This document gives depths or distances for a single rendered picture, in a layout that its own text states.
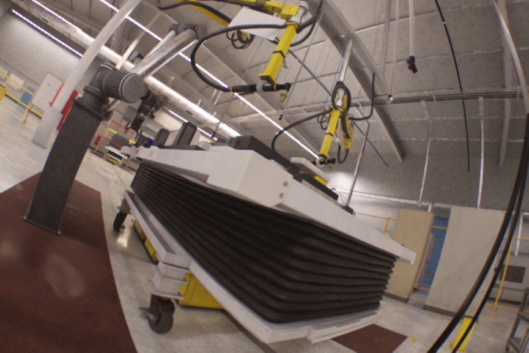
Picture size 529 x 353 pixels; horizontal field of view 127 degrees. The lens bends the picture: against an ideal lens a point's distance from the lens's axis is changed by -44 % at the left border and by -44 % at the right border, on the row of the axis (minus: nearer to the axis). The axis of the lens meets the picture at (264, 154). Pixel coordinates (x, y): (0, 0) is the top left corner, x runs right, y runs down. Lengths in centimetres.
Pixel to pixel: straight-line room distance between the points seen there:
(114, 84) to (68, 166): 63
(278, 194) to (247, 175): 10
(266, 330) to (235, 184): 46
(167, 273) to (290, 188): 75
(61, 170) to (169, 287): 107
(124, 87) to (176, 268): 109
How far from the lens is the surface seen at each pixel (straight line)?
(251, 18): 173
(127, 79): 160
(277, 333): 76
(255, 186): 48
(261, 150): 127
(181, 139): 115
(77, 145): 178
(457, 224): 529
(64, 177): 180
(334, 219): 73
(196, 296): 156
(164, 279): 114
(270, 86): 130
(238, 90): 146
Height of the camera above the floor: 72
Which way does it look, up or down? 15 degrees up
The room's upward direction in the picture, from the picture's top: 22 degrees clockwise
